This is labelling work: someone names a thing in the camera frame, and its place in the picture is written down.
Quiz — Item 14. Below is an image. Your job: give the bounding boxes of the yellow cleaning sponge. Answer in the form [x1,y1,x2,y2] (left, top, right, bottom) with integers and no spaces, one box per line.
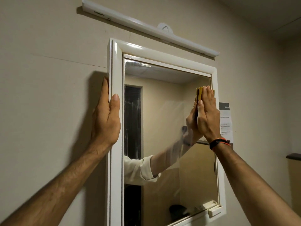
[196,86,215,101]

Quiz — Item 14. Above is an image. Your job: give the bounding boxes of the person's left hand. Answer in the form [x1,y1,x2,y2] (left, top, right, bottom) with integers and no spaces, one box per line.
[91,77,121,150]

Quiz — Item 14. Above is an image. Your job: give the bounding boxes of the white framed mirror cabinet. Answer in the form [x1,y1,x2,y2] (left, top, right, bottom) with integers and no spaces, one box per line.
[106,38,227,226]

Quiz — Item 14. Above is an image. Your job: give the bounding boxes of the red and black wrist bands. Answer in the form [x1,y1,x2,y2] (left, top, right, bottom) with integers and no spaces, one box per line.
[209,138,231,151]

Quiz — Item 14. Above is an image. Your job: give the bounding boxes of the person's right hand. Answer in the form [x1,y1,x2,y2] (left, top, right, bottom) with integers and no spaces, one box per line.
[197,86,222,144]

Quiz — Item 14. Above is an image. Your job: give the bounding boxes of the white wall tube light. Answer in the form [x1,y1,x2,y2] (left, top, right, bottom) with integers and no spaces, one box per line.
[82,0,220,57]

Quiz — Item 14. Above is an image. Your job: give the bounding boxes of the person's right forearm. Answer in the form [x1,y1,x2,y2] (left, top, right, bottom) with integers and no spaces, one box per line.
[212,143,301,226]

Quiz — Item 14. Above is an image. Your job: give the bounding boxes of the person's left forearm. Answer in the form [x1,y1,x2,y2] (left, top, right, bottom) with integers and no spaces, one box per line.
[0,140,111,226]

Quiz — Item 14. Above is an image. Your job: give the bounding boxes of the white paper wall notice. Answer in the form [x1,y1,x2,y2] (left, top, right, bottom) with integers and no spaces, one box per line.
[219,102,234,143]

